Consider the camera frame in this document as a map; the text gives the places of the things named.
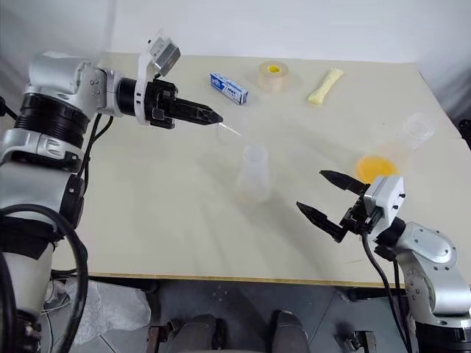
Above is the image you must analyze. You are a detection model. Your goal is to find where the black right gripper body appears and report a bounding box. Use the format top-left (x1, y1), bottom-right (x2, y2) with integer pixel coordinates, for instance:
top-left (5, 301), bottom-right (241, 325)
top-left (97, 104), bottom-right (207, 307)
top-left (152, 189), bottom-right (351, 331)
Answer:
top-left (339, 194), bottom-right (377, 238)

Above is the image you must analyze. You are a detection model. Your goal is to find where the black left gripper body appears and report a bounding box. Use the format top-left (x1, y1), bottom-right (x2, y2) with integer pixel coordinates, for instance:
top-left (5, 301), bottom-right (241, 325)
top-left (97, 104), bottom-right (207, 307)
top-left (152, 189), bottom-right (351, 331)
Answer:
top-left (145, 80), bottom-right (179, 130)

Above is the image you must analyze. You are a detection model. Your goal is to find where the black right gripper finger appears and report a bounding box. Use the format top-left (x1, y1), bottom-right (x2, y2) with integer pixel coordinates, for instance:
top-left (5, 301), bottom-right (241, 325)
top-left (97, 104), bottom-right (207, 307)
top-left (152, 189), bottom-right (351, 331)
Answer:
top-left (319, 169), bottom-right (370, 196)
top-left (296, 201), bottom-right (349, 244)

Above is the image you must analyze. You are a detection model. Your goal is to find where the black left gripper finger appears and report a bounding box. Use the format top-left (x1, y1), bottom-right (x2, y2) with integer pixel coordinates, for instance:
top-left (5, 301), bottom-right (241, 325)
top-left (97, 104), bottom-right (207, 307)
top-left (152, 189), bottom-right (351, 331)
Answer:
top-left (175, 96), bottom-right (224, 123)
top-left (175, 111), bottom-right (222, 127)

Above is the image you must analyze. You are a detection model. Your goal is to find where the thin white stick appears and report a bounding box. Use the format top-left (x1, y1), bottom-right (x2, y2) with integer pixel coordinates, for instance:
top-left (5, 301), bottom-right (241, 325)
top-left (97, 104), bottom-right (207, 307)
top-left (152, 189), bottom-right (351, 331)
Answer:
top-left (214, 110), bottom-right (247, 146)

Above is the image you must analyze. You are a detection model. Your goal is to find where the clear beaker with orange liquid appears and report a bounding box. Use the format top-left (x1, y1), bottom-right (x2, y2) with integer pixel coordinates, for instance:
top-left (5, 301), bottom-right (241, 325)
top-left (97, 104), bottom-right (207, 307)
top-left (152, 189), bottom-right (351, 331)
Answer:
top-left (354, 112), bottom-right (438, 185)

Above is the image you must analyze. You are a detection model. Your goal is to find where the clear plastic bottle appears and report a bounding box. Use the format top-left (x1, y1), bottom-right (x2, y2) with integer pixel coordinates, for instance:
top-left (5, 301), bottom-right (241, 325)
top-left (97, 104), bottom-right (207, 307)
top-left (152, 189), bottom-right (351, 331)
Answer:
top-left (234, 143), bottom-right (274, 206)

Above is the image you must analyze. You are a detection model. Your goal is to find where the blue and white small box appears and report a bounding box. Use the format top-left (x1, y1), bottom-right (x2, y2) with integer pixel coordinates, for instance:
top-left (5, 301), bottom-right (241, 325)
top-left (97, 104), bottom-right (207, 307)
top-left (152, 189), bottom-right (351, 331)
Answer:
top-left (208, 71), bottom-right (250, 107)

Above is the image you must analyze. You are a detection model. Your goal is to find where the clear tape roll yellow core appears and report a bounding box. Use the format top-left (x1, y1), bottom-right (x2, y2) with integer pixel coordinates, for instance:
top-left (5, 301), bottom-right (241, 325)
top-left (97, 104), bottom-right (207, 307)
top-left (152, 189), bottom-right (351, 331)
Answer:
top-left (257, 60), bottom-right (291, 94)

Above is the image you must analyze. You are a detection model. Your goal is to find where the pale yellow snack packet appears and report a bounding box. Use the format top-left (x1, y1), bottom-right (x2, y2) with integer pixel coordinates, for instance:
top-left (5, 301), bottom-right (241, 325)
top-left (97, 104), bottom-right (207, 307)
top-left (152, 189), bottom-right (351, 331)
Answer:
top-left (306, 67), bottom-right (347, 109)

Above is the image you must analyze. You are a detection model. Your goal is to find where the dark rounded grey shape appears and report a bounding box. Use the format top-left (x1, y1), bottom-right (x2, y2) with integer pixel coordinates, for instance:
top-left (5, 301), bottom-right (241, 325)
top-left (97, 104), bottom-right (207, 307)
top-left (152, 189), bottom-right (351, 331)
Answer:
top-left (271, 310), bottom-right (309, 353)
top-left (173, 312), bottom-right (226, 353)

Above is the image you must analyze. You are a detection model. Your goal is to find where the black object beside table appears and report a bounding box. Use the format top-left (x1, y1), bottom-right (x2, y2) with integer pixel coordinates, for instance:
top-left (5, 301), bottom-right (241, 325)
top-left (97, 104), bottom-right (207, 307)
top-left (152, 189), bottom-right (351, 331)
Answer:
top-left (457, 116), bottom-right (471, 149)

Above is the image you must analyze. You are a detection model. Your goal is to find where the white crumpled plastic sheet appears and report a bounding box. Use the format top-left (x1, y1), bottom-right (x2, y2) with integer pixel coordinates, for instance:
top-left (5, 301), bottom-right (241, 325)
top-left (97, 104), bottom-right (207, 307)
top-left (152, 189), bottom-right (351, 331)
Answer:
top-left (43, 278), bottom-right (152, 347)

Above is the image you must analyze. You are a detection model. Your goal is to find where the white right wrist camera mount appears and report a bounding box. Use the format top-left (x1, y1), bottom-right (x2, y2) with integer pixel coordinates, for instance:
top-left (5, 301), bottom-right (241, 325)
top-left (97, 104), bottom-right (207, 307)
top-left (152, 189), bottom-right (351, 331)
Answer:
top-left (363, 175), bottom-right (406, 237)

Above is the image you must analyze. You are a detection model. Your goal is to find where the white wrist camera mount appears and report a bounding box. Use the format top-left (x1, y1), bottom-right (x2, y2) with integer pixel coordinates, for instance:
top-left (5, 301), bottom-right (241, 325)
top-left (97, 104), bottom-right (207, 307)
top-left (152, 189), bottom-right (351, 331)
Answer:
top-left (133, 30), bottom-right (183, 128)
top-left (363, 175), bottom-right (406, 237)

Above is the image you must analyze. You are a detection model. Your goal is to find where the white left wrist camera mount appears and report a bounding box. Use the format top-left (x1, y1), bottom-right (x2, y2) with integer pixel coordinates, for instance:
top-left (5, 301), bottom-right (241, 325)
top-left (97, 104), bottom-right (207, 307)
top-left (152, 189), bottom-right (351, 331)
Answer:
top-left (133, 30), bottom-right (183, 128)

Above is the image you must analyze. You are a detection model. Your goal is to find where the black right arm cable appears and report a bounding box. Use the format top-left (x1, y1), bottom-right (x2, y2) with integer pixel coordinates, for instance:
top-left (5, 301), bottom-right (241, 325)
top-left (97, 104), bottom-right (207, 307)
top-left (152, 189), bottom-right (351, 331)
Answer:
top-left (361, 230), bottom-right (411, 353)

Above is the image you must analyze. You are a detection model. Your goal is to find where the thin black left wrist cable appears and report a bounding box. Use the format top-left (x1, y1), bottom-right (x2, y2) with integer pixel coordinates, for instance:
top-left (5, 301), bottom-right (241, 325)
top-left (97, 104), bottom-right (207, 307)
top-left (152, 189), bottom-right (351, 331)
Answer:
top-left (77, 113), bottom-right (114, 178)

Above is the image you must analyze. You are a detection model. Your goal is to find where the dark metal bracket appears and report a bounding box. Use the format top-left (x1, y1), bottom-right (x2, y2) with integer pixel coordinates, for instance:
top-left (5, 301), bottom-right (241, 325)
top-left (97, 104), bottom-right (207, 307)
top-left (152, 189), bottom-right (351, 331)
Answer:
top-left (344, 329), bottom-right (377, 353)
top-left (146, 318), bottom-right (175, 353)

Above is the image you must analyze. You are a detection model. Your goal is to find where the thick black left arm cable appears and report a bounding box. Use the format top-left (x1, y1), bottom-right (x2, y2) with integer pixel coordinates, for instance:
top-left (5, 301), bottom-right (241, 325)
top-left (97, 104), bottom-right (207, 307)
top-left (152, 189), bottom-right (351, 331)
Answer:
top-left (0, 204), bottom-right (90, 353)

